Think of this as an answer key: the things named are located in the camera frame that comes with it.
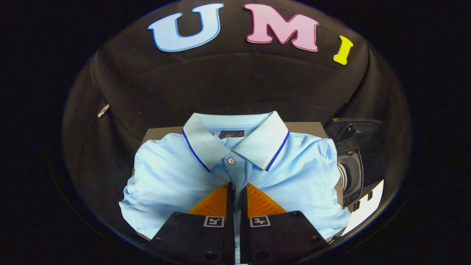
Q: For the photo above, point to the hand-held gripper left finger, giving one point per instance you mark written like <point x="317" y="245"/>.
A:
<point x="230" y="206"/>

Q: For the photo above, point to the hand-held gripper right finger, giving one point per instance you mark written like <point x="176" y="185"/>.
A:
<point x="243" y="206"/>

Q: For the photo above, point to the light blue polo shirt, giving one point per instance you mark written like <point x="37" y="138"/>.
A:
<point x="176" y="176"/>

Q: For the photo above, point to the grey washing machine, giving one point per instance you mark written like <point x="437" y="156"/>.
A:
<point x="351" y="173"/>

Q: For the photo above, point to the silver metal clip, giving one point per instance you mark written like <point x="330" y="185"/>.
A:
<point x="103" y="110"/>

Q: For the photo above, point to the black backdrop cloth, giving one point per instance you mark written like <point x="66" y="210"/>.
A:
<point x="228" y="81"/>

